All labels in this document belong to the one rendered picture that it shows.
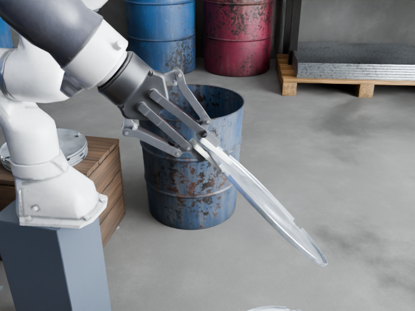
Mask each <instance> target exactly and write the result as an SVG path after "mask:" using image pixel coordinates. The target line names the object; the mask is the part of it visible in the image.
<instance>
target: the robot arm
mask: <svg viewBox="0 0 415 311"><path fill-rule="evenodd" d="M107 1H108V0H0V18H2V19H3V21H5V22H6V23H7V24H8V26H10V27H11V29H13V30H14V31H15V32H16V33H18V34H19V40H20V41H19V45H18V48H0V125H1V127H2V130H3V133H4V137H5V140H6V143H7V147H8V150H9V154H10V157H9V160H10V167H11V170H12V174H13V176H14V183H15V193H16V201H15V210H16V215H17V216H18V218H19V224H20V225H21V226H43V227H55V228H77V229H80V228H82V227H84V226H86V225H88V224H90V223H92V222H94V221H95V220H96V218H97V217H98V216H99V215H100V214H101V212H102V211H103V210H104V209H105V208H106V206H107V196H105V195H103V194H99V193H98V192H96V188H95V186H94V183H93V181H91V180H90V179H89V178H87V177H86V176H85V175H83V174H81V173H80V172H78V171H77V170H76V169H74V168H73V167H71V166H70V165H69V164H68V162H67V160H66V158H65V156H64V155H63V153H62V151H61V149H59V142H58V138H57V131H56V125H55V123H54V120H53V119H52V118H51V117H50V116H49V115H48V114H47V113H45V112H44V111H42V110H41V109H40V108H39V107H38V106H37V105H36V102H40V103H49V102H57V101H64V100H66V99H68V98H71V97H73V96H75V95H76V94H78V93H80V92H82V91H83V90H84V89H85V88H86V89H91V88H92V87H94V86H95V85H97V87H98V92H99V93H100V94H101V95H103V96H104V97H105V98H106V99H108V100H109V101H110V102H112V103H113V104H114V105H115V106H116V107H118V108H119V109H120V111H121V113H122V115H123V116H124V124H123V125H122V126H121V129H122V134H123V136H125V137H130V138H138V139H140V140H142V141H144V142H146V143H148V144H150V145H152V146H154V147H156V148H158V149H160V150H162V151H164V152H166V153H168V154H170V155H172V156H174V157H180V156H181V154H183V153H184V152H188V153H190V154H191V155H192V156H193V157H194V158H195V159H197V160H198V161H199V162H202V163H203V162H204V161H205V160H206V159H207V160H208V161H209V162H210V163H212V164H213V166H215V167H216V168H217V169H218V170H220V171H221V169H220V168H219V167H218V166H217V164H216V163H215V162H214V160H213V159H212V157H211V156H210V154H209V153H208V151H207V150H206V149H205V148H203V147H202V145H200V144H199V143H198V142H197V141H196V140H194V139H193V138H191V139H190V141H189V140H188V139H187V138H186V137H184V136H183V135H182V134H181V133H180V132H179V131H178V130H176V129H175V128H174V127H173V126H172V125H171V124H170V123H169V122H168V121H167V120H166V119H164V118H163V117H162V116H161V115H160V114H159V113H160V111H161V110H163V109H166V110H167V111H169V112H170V113H172V114H173V115H175V116H176V117H177V118H178V119H179V120H181V121H182V122H183V123H184V124H186V125H187V126H189V127H190V128H191V129H192V130H193V131H195V132H196V136H197V138H198V139H199V141H200V142H201V143H202V144H204V145H205V146H206V147H207V148H208V149H210V150H211V151H212V152H213V153H215V155H217V156H218V157H219V158H221V159H222V160H223V161H224V162H225V163H226V164H228V165H231V164H232V161H231V160H230V159H229V157H228V156H227V154H225V153H224V152H223V151H221V150H220V149H219V148H218V145H219V144H220V142H219V140H218V139H217V138H216V137H215V136H214V135H213V134H212V133H210V132H209V131H208V126H209V125H210V124H211V119H210V118H209V116H208V115H207V113H206V112H205V111H204V109H203V108H202V107H201V105H200V103H199V102H198V101H197V99H196V98H195V97H194V95H193V94H192V92H191V91H190V90H189V88H188V87H187V85H186V83H185V78H184V76H183V72H182V71H181V70H180V69H179V68H178V67H175V68H173V70H172V71H170V72H167V73H162V72H160V71H157V70H154V69H152V68H151V67H150V66H149V65H148V64H146V63H145V62H144V61H143V60H142V59H140V58H139V57H138V56H137V55H136V54H135V53H134V52H133V51H126V48H127V46H128V41H127V40H126V39H125V38H123V37H122V36H121V35H120V34H119V33H118V32H117V31H115V30H114V29H113V28H112V27H111V26H110V25H109V24H108V23H107V22H106V21H105V20H104V19H103V16H101V15H99V14H97V11H98V10H99V8H101V7H102V6H103V5H104V4H105V3H106V2H107ZM167 81H169V82H170V83H171V84H172V85H173V86H177V87H178V88H179V90H180V91H181V92H182V94H183V95H184V97H185V98H186V99H187V101H188V102H189V103H190V105H191V106H192V108H193V109H194V110H195V112H196V113H197V114H198V116H199V117H200V120H199V122H198V121H196V120H195V119H194V118H193V117H192V116H190V115H189V114H188V113H186V112H185V111H184V110H183V109H181V108H180V107H179V106H178V105H176V103H174V102H173V101H172V100H171V99H170V98H169V92H168V89H167V83H166V82H167ZM132 119H133V120H150V121H152V122H153V123H154V124H155V125H156V126H158V127H159V128H160V129H161V130H162V131H164V132H165V133H166V134H167V135H168V136H170V137H171V138H172V139H173V140H174V141H175V142H176V143H177V144H174V143H172V142H170V141H168V140H166V139H164V138H162V137H160V136H158V135H156V134H154V133H152V132H150V131H148V130H146V129H144V128H142V127H140V126H137V124H136V122H134V121H133V120H132ZM221 172H222V171H221ZM222 173H223V172H222Z"/></svg>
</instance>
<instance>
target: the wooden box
mask: <svg viewBox="0 0 415 311"><path fill-rule="evenodd" d="M85 138H86V140H87V147H88V153H87V155H86V157H85V158H84V159H82V161H81V162H79V163H78V164H76V165H74V166H72V167H73V168H74V169H76V170H77V171H78V172H80V173H81V174H83V175H85V176H86V177H87V178H89V179H90V180H91V181H93V183H94V186H95V188H96V192H98V193H99V194H103V195H105V196H107V206H106V208H105V209H104V210H103V211H102V212H101V214H100V215H99V216H98V217H99V225H100V230H101V239H102V244H103V248H104V246H105V245H106V244H107V242H108V240H109V239H110V238H111V236H112V234H113V233H114V231H115V230H116V228H117V227H118V225H119V224H120V222H121V221H122V219H123V218H124V216H125V214H126V210H125V198H124V186H123V179H122V169H121V161H120V149H119V139H115V138H102V137H94V136H85ZM14 200H16V193H15V183H14V176H13V174H12V172H10V171H8V170H7V169H6V168H5V167H4V166H3V164H2V161H1V156H0V211H2V210H3V209H4V208H6V207H7V206H8V205H9V204H10V203H12V202H13V201H14Z"/></svg>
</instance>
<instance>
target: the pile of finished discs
mask: <svg viewBox="0 0 415 311"><path fill-rule="evenodd" d="M56 131H57V138H58V142H59V149H61V151H62V153H63V155H64V156H65V158H66V160H67V162H68V164H69V165H70V166H71V167H72V166H74V165H76V164H78V163H79V162H81V161H82V159H84V158H85V157H86V155H87V153H88V147H87V140H86V138H85V136H84V135H81V134H80V133H79V132H78V131H75V130H69V129H63V128H56ZM0 156H1V161H2V164H3V166H4V167H5V168H6V169H7V170H8V171H10V172H11V171H12V170H11V167H10V160H9V157H10V154H9V150H8V147H7V143H4V144H3V145H2V146H1V148H0Z"/></svg>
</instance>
